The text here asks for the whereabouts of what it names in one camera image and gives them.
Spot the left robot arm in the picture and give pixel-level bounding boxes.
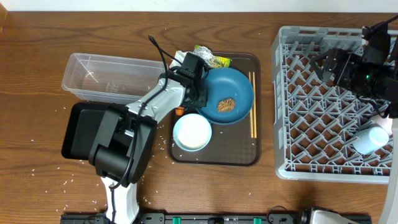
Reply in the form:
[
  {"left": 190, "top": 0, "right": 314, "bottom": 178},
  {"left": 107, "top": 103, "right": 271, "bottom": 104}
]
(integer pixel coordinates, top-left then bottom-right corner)
[{"left": 88, "top": 52, "right": 209, "bottom": 223}]

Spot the right wooden chopstick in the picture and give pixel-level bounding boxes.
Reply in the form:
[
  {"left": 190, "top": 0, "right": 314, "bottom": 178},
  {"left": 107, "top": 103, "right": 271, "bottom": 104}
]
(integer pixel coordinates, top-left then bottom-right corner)
[{"left": 252, "top": 72, "right": 257, "bottom": 138}]

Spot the light blue rice bowl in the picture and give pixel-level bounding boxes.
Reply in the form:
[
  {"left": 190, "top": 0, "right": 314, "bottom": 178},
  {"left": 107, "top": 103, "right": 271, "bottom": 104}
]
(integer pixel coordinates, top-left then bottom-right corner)
[{"left": 172, "top": 113, "right": 212, "bottom": 152}]

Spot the brown cookie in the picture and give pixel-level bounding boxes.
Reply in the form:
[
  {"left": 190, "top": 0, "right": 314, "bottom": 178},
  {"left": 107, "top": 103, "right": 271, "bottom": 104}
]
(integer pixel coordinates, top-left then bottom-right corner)
[{"left": 217, "top": 98, "right": 236, "bottom": 113}]

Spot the blue plate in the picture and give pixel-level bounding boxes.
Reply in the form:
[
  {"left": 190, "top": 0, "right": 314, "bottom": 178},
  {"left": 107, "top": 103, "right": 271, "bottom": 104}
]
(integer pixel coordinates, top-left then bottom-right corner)
[{"left": 197, "top": 68, "right": 254, "bottom": 125}]

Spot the brown serving tray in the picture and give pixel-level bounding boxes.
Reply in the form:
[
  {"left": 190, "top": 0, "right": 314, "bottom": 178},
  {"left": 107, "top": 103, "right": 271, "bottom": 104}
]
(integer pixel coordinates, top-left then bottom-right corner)
[{"left": 167, "top": 52, "right": 261, "bottom": 166}]

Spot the black plastic tray bin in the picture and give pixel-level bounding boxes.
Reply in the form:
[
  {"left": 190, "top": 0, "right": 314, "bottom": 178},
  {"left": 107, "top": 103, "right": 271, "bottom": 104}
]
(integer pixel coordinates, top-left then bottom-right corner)
[{"left": 61, "top": 102, "right": 124, "bottom": 160}]

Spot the white napkin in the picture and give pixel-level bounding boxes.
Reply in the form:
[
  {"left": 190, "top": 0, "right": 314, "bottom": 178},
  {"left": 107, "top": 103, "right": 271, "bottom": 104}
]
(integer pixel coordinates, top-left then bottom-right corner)
[{"left": 169, "top": 50, "right": 187, "bottom": 67}]

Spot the foil yellow snack wrapper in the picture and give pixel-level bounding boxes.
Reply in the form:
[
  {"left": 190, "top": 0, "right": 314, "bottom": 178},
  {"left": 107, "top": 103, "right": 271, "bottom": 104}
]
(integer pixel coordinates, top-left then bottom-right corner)
[{"left": 193, "top": 45, "right": 231, "bottom": 68}]

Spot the orange carrot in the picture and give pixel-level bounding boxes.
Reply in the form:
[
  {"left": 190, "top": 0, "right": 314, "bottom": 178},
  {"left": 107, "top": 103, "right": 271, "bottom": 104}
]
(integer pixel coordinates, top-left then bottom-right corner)
[{"left": 175, "top": 106, "right": 185, "bottom": 116}]

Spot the clear plastic bin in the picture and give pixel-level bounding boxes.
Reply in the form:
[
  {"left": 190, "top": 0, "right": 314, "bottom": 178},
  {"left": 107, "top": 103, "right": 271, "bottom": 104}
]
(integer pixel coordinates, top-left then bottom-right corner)
[{"left": 62, "top": 53, "right": 164, "bottom": 105}]

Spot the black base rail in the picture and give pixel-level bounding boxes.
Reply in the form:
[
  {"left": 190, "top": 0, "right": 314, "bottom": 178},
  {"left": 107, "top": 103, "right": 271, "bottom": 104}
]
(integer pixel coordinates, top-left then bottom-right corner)
[{"left": 60, "top": 206, "right": 373, "bottom": 224}]

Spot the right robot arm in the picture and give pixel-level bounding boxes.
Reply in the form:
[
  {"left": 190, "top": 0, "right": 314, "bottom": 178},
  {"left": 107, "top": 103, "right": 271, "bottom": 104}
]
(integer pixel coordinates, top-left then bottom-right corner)
[{"left": 309, "top": 16, "right": 397, "bottom": 223}]

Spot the light blue cup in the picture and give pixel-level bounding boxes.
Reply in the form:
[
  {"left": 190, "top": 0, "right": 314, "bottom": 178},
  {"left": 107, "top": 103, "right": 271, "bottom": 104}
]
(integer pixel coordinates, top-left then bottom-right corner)
[{"left": 353, "top": 126, "right": 389, "bottom": 155}]

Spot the grey dishwasher rack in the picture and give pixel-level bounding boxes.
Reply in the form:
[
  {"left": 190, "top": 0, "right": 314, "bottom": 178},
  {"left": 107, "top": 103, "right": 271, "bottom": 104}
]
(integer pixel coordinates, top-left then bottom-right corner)
[{"left": 271, "top": 26, "right": 392, "bottom": 184}]

